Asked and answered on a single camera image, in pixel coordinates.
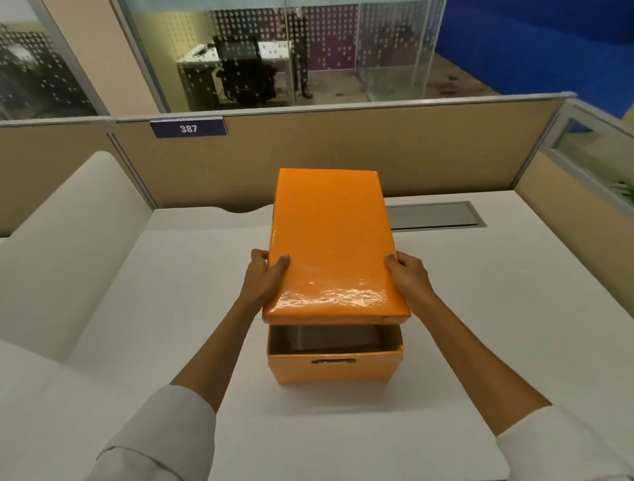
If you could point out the person's right hand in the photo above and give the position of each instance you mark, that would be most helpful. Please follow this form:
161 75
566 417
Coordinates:
413 285

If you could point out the person's left hand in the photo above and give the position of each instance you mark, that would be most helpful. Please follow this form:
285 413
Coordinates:
260 282

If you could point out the orange box lid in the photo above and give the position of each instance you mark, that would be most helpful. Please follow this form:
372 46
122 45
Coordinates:
332 238

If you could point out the orange box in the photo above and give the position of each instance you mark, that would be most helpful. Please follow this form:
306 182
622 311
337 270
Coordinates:
297 369

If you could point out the person's left forearm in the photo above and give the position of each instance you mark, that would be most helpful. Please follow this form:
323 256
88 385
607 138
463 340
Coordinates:
208 366

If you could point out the person's right forearm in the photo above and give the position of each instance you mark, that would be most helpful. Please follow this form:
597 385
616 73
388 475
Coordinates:
475 366

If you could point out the wide beige partition panel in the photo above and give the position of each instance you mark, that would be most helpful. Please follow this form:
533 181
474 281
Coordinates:
421 153

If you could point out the dark blue number sign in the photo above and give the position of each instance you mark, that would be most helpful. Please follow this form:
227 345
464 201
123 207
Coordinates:
188 128

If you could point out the beige partition with window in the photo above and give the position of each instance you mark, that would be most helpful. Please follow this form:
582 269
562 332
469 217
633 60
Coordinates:
569 208

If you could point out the white curved desk divider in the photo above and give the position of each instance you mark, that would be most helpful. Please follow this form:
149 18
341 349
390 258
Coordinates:
74 248

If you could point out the black office chair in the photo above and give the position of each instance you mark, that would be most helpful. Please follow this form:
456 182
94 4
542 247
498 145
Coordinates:
242 69

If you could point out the white office desk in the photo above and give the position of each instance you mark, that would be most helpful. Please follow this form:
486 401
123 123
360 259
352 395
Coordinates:
275 52

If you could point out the white neighbouring table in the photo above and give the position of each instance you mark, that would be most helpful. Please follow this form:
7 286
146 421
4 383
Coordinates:
29 421

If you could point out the dotted glass door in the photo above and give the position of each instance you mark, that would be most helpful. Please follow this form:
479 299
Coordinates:
39 74

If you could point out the dotted glass wall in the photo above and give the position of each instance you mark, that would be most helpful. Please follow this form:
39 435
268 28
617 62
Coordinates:
158 49

